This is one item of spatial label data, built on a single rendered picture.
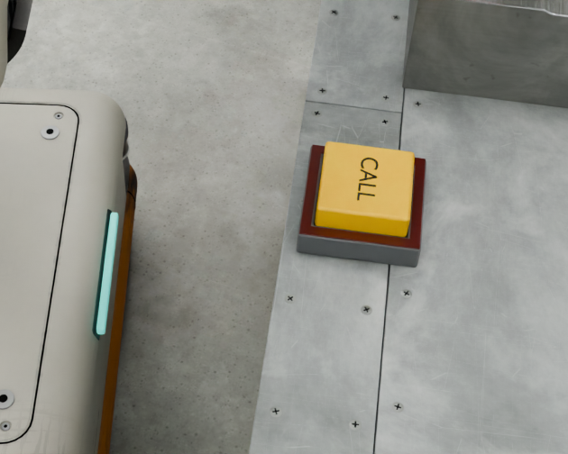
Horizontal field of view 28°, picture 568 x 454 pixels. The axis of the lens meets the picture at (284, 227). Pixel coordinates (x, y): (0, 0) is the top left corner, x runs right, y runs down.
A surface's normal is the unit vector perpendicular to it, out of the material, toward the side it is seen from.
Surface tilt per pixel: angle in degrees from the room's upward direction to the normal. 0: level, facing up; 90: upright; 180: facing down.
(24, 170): 0
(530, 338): 0
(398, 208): 0
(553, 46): 90
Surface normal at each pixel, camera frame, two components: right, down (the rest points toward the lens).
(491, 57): -0.12, 0.78
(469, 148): 0.05, -0.61
